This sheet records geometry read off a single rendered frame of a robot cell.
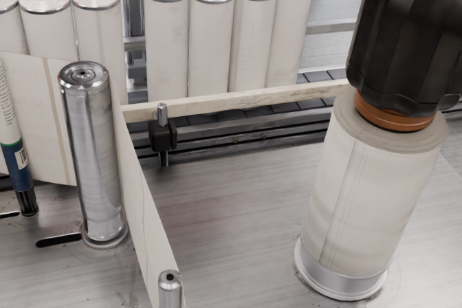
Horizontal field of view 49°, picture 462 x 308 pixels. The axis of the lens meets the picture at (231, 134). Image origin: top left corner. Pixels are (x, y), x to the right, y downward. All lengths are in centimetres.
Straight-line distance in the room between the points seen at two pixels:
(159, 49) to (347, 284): 33
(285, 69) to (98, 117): 33
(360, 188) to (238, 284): 16
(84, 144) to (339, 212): 21
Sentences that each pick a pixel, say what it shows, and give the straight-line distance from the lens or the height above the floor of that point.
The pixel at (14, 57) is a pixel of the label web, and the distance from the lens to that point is 45.
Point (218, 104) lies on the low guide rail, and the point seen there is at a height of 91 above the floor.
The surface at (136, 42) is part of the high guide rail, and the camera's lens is 65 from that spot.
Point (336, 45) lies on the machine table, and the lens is 96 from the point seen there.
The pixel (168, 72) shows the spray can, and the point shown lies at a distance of 62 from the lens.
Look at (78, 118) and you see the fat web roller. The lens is 40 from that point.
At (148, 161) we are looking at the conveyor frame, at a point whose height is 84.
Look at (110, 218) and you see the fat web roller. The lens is 49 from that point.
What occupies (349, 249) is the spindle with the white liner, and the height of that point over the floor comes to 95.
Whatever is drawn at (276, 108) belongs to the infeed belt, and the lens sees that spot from 68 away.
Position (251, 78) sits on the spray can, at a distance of 64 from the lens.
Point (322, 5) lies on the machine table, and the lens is 110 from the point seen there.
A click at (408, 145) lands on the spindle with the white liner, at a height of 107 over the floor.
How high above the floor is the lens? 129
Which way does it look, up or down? 40 degrees down
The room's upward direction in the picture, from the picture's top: 5 degrees clockwise
